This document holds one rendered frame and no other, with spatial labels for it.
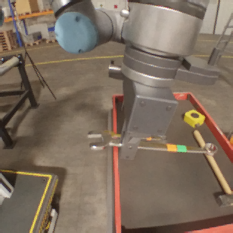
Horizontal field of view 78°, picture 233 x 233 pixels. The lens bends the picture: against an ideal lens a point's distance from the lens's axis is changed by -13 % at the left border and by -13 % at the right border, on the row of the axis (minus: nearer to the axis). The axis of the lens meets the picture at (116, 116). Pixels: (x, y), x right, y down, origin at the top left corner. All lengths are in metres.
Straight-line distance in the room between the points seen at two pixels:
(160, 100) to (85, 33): 0.22
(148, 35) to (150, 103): 0.07
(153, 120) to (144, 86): 0.04
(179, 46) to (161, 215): 0.45
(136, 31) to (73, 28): 0.20
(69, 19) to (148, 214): 0.53
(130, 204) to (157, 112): 0.39
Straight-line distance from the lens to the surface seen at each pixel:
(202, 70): 0.22
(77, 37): 0.36
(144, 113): 0.18
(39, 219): 1.25
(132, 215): 0.52
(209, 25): 12.04
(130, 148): 0.28
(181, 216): 0.54
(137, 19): 0.18
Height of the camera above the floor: 1.39
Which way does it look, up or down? 36 degrees down
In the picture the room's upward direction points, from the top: 3 degrees counter-clockwise
